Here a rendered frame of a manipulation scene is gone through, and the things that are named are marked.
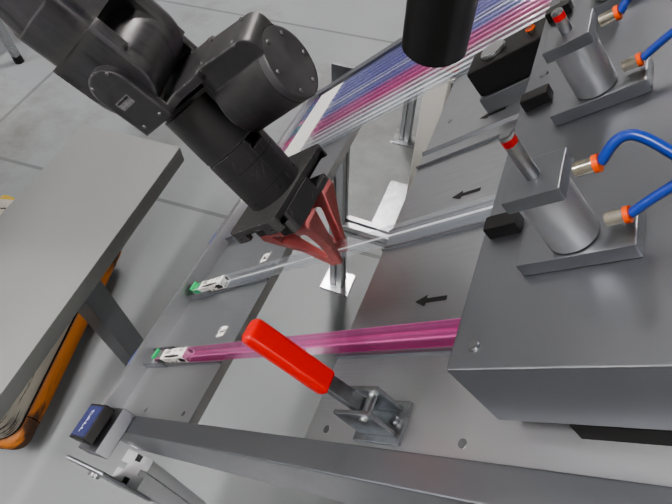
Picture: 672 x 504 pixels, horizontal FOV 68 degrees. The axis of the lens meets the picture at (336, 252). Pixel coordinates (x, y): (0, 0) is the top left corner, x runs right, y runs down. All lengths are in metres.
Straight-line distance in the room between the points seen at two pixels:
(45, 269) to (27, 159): 1.26
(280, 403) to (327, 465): 1.10
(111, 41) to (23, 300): 0.68
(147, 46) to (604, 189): 0.31
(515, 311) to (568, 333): 0.03
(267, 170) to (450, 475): 0.28
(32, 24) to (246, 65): 0.14
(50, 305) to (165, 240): 0.84
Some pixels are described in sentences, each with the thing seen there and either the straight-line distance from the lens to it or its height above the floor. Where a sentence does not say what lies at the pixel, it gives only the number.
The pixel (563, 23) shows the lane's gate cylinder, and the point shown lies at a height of 1.20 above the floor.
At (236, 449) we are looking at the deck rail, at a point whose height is 0.95.
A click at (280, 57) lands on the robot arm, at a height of 1.13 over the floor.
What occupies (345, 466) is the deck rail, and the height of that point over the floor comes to 1.03.
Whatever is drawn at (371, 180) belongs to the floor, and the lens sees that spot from 1.86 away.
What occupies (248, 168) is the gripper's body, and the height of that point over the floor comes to 1.04.
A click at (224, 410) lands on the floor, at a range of 1.44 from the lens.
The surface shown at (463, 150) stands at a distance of 0.49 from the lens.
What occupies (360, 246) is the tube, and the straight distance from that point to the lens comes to 0.47.
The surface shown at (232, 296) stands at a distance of 0.64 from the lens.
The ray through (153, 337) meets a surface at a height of 0.73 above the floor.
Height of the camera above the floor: 1.34
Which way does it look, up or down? 55 degrees down
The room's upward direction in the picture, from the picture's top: straight up
